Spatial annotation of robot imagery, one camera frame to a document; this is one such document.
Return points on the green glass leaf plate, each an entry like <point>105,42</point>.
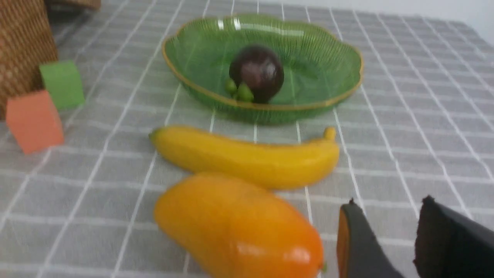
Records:
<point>320,70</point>

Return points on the dark purple mangosteen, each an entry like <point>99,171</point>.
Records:
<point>256,74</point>

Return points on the orange foam cube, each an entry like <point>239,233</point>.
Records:
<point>34,121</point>

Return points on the woven rattan basket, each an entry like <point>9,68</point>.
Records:
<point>26,42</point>

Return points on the yellow banana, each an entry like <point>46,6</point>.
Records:
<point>273,166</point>

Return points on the orange mango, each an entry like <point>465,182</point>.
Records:
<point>235,229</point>

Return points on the grey checkered tablecloth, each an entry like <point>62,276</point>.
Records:
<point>421,124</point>

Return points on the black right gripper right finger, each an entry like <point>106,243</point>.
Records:
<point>450,245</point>

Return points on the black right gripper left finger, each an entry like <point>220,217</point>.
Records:
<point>359,254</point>

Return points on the green foam cube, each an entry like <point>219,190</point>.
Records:
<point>63,82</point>

